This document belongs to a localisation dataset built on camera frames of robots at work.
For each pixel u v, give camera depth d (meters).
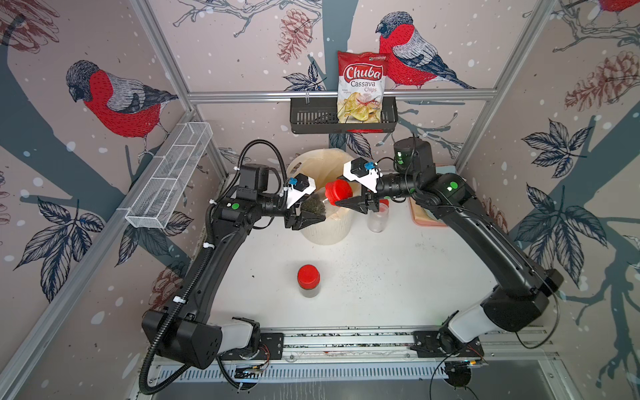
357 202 0.52
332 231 0.86
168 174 0.79
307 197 0.57
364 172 0.48
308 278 0.77
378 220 0.98
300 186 0.55
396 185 0.52
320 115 0.95
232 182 0.55
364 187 0.52
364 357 0.73
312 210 0.65
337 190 0.58
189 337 0.37
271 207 0.58
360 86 0.84
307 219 0.61
